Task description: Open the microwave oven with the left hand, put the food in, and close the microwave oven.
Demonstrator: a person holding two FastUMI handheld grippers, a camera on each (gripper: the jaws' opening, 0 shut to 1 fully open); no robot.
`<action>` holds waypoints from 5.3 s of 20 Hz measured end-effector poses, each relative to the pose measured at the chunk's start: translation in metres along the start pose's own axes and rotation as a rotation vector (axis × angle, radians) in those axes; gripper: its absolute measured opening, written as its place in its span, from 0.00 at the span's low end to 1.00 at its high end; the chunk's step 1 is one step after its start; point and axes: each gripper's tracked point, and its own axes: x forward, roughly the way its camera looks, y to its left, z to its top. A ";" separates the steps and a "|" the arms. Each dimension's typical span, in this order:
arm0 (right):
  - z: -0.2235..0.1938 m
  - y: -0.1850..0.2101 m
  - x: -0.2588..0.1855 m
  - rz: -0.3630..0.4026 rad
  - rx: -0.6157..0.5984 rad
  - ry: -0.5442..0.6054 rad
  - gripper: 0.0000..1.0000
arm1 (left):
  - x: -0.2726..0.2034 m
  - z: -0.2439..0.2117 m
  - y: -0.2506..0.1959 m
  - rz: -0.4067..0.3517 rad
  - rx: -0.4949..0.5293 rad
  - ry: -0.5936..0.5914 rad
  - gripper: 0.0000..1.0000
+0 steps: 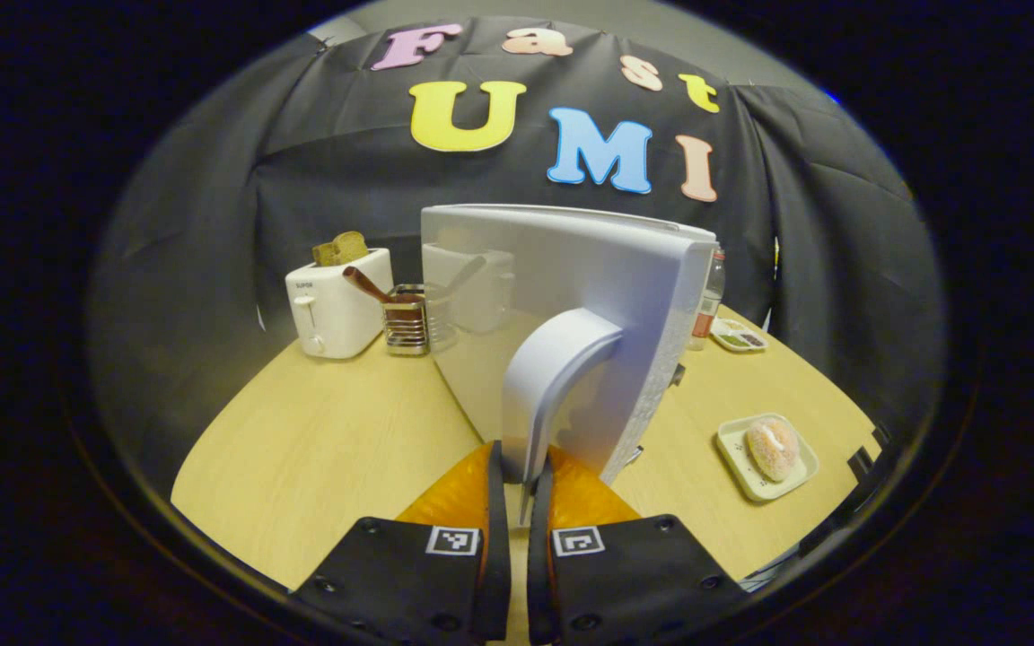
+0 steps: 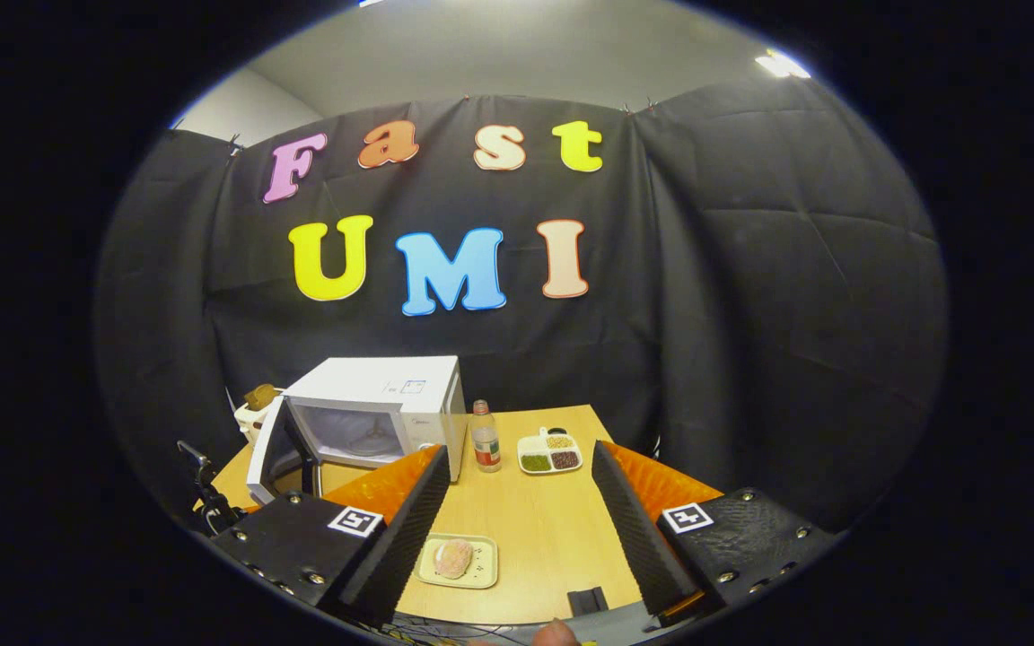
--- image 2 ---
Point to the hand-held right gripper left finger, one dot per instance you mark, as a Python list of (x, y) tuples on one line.
[(409, 547)]

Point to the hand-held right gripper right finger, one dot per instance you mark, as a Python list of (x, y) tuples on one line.
[(634, 538)]

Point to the pink round bun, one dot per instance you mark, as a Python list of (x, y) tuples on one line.
[(453, 558)]

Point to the white microwave oven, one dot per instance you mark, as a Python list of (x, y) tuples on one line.
[(373, 386)]

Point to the pale green tray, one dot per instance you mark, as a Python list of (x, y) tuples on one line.
[(484, 574)]

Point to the white toaster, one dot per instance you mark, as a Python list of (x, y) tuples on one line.
[(252, 422)]

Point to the brown toast slice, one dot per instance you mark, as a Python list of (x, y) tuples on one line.
[(259, 397)]

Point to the white divided plate with beans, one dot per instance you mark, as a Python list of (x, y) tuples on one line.
[(549, 451)]

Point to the clear bottle with red label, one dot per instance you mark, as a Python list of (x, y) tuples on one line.
[(485, 444)]

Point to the black backdrop cloth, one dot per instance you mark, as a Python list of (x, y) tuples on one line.
[(750, 314)]

